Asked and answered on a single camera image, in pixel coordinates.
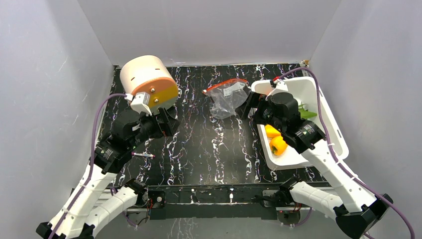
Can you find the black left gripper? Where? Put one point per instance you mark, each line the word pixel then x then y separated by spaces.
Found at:
pixel 167 128

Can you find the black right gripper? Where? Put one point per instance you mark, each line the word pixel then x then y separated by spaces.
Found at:
pixel 254 106

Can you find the clear zip bag orange zipper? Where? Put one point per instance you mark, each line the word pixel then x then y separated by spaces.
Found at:
pixel 227 96

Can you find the yellow bell pepper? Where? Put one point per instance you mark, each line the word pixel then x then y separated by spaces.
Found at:
pixel 271 132
pixel 278 145

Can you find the green leafy vegetable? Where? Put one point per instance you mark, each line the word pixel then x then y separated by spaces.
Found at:
pixel 305 113

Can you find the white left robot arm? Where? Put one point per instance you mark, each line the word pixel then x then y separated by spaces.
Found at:
pixel 80 218

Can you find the cream orange cylinder container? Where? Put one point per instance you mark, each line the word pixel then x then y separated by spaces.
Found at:
pixel 148 74

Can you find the small pen on table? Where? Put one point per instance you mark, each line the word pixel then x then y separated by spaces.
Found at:
pixel 143 155

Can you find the white plastic bin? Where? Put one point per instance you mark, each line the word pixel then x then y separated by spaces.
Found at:
pixel 304 91

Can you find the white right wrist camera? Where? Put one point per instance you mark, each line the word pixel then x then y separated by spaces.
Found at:
pixel 278 86

